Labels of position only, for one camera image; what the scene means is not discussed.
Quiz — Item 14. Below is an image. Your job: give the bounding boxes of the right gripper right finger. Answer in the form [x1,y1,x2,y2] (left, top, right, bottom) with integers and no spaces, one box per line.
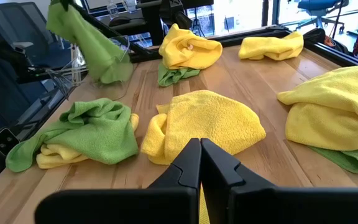
[201,138,358,224]

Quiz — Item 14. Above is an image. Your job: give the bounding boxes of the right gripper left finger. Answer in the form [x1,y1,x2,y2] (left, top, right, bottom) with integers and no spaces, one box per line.
[34,138,202,224]

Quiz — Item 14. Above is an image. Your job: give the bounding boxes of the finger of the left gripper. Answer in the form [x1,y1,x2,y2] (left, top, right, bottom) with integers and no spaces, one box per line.
[50,0,74,12]

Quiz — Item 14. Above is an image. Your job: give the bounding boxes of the green microfiber towel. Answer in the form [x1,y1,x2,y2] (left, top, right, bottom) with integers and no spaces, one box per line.
[45,0,135,85]
[308,144,358,174]
[5,98,140,173]
[157,62,201,88]

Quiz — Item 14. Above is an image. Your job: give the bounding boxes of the yellow microfiber towel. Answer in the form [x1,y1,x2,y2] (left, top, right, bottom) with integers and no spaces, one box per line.
[277,64,358,152]
[199,183,211,224]
[158,23,223,71]
[140,90,267,166]
[237,30,305,62]
[35,113,140,170]

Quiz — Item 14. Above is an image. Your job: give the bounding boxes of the black office chair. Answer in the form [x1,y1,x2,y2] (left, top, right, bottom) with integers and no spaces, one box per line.
[0,1,71,71]

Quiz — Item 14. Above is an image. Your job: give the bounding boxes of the clear water bottle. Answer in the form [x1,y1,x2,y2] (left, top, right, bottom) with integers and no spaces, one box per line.
[123,0,138,14]
[106,0,120,19]

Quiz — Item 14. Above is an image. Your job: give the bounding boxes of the black computer mouse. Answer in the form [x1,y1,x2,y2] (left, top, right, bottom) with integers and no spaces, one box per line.
[108,15,132,27]

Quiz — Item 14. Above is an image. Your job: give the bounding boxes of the small black tripod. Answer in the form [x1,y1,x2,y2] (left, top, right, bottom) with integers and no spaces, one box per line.
[190,7,207,38]

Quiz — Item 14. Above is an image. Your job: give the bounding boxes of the black tripod stand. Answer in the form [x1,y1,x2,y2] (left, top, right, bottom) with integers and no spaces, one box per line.
[331,0,345,40]

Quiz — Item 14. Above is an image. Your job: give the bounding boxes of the blue swivel office chair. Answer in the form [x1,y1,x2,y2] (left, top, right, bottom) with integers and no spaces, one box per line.
[295,0,351,34]

